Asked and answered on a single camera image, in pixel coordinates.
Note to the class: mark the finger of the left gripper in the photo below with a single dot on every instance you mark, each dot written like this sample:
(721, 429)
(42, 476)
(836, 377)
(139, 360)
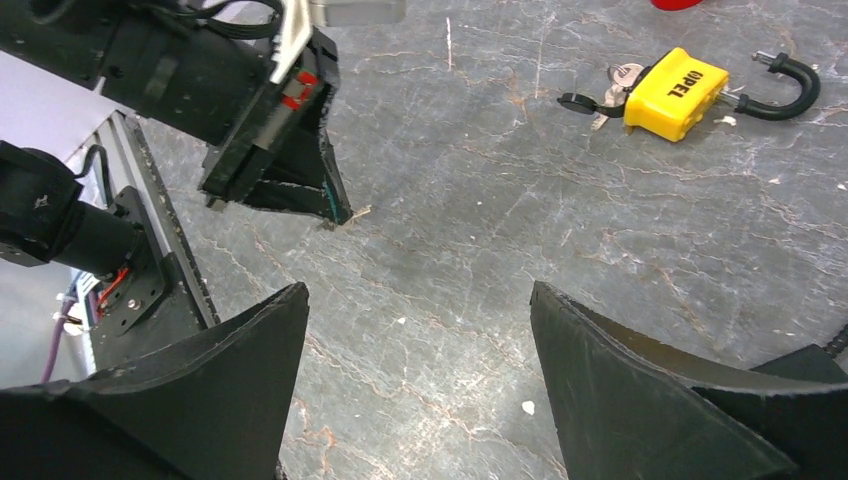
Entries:
(292, 168)

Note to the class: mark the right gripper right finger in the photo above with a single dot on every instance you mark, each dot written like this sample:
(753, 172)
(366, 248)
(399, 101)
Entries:
(627, 406)

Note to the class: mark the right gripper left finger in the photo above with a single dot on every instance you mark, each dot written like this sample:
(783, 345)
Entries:
(211, 406)

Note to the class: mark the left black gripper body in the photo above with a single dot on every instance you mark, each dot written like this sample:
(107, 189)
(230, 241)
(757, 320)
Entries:
(315, 75)

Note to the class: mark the yellow black padlock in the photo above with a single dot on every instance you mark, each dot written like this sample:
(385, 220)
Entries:
(674, 93)

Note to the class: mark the metal key bunch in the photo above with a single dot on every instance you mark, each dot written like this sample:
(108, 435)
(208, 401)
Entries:
(622, 79)

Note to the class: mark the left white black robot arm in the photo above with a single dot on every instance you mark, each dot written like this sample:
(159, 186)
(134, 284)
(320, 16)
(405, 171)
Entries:
(175, 62)

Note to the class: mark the red cylindrical cap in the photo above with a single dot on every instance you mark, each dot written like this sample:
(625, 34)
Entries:
(674, 5)

